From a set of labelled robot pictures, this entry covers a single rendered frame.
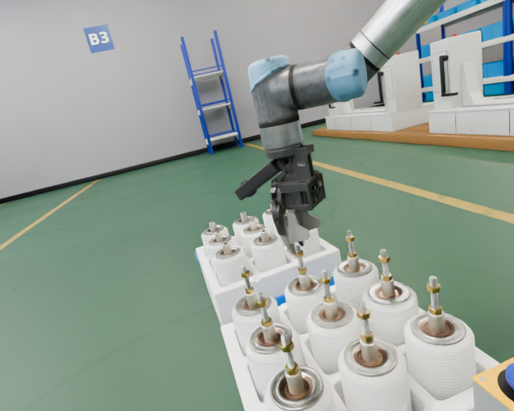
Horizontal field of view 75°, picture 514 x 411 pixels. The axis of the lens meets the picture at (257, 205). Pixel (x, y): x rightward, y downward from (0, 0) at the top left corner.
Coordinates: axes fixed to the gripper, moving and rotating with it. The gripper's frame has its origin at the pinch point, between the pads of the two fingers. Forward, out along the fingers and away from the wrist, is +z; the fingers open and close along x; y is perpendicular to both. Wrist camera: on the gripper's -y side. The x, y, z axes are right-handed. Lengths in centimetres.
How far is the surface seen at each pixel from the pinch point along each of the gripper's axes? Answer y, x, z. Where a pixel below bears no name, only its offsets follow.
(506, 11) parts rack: 60, 575, -74
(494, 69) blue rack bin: 45, 595, -1
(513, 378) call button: 34.8, -22.6, 1.8
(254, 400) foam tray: 0.9, -23.7, 16.8
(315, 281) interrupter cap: 2.3, 1.6, 9.6
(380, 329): 16.5, -3.8, 14.6
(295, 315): -0.2, -4.8, 14.2
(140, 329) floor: -66, -1, 35
